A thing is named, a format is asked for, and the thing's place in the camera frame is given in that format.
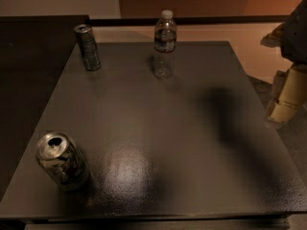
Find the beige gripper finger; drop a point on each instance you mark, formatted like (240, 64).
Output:
(289, 94)

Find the clear plastic water bottle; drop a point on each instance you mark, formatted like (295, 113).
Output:
(164, 42)

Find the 7up soda can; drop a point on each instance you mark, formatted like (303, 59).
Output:
(57, 154)

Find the tall slim dark can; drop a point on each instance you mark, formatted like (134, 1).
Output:
(88, 47)

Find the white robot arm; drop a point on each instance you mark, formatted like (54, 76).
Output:
(291, 36)

